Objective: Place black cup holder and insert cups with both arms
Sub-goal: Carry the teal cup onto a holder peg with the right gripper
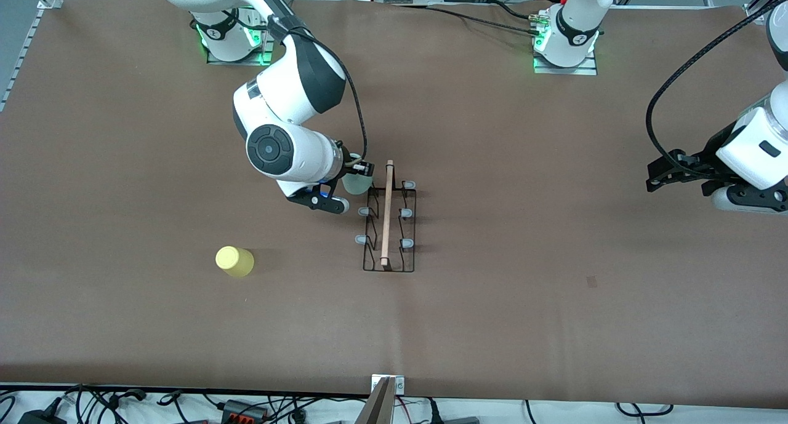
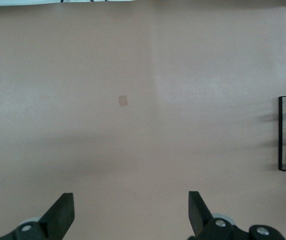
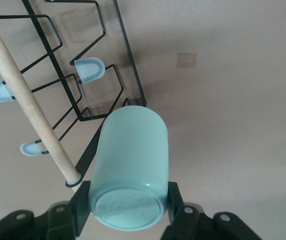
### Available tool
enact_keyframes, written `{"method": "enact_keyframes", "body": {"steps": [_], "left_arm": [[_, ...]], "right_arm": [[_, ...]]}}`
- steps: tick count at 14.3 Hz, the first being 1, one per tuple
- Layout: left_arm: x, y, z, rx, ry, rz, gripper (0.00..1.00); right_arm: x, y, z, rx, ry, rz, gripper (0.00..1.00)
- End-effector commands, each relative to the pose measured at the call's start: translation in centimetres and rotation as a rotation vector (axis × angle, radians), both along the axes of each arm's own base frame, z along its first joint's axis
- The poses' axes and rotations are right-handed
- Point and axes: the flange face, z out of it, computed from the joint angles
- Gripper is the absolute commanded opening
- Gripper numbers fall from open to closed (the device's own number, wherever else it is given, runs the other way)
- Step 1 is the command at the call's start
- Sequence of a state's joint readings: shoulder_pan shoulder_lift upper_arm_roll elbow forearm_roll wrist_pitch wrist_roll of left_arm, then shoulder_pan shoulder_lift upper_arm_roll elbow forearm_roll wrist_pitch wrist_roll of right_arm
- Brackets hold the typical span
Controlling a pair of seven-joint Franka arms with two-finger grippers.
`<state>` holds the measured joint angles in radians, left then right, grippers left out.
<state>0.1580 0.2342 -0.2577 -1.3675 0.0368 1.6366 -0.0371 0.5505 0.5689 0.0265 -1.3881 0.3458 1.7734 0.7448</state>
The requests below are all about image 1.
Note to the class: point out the pale green plastic cup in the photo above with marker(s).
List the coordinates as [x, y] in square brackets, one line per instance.
[356, 185]

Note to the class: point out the black plug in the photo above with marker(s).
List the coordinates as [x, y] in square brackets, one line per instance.
[434, 413]

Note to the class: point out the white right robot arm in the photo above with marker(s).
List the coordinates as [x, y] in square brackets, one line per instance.
[289, 147]

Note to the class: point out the metal table bracket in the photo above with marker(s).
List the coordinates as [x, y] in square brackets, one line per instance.
[399, 384]

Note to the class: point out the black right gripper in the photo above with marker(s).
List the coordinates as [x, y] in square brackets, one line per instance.
[348, 163]

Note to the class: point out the dark orange terminal block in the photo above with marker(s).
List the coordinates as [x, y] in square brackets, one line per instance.
[243, 410]

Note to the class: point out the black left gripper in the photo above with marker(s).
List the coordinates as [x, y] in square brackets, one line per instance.
[703, 164]

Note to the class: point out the aluminium arm base plate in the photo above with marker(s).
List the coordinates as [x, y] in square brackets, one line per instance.
[246, 60]
[563, 70]

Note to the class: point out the yellow plastic cup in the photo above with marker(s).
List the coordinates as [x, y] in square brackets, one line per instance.
[234, 261]

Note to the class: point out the aluminium camera mount bar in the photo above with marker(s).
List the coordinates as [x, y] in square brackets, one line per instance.
[377, 407]

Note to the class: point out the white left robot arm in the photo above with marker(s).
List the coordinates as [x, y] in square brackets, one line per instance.
[754, 144]

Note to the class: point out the perforated aluminium side rail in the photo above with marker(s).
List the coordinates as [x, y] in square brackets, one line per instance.
[18, 58]

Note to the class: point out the black power adapter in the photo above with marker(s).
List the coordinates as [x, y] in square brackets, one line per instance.
[40, 418]

